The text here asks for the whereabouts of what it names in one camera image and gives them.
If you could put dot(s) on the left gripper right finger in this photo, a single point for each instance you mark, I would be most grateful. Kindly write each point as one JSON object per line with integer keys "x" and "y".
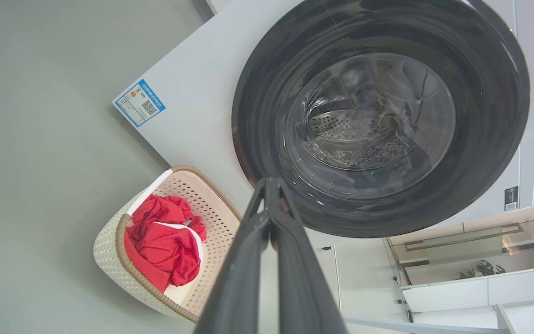
{"x": 304, "y": 287}

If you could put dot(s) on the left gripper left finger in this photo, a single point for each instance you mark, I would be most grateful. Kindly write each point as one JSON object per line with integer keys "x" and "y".
{"x": 239, "y": 278}

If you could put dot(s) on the cream perforated laundry basket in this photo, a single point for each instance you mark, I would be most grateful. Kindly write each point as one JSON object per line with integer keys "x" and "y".
{"x": 109, "y": 250}

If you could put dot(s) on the red garment with white trim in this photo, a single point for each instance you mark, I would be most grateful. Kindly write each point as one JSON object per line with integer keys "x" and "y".
{"x": 165, "y": 246}

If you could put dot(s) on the round black washer door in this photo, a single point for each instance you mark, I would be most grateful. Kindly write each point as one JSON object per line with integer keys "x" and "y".
{"x": 257, "y": 116}

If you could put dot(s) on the white front-load washing machine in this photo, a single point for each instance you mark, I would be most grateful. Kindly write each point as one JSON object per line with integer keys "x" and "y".
{"x": 193, "y": 116}

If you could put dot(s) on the white partition panel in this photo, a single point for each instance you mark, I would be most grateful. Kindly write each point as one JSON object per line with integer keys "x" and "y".
{"x": 480, "y": 290}

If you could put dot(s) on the green potted plant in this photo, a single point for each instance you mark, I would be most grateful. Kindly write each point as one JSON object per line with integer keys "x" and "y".
{"x": 482, "y": 269}

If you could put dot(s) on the blue energy label sticker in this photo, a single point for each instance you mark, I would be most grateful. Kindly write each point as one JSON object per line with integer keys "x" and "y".
{"x": 139, "y": 103}

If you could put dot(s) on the small black washer sticker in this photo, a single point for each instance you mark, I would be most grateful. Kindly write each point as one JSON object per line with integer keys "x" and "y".
{"x": 511, "y": 198}

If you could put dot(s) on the glass panel with metal frame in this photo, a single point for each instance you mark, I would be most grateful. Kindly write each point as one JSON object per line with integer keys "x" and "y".
{"x": 461, "y": 241}

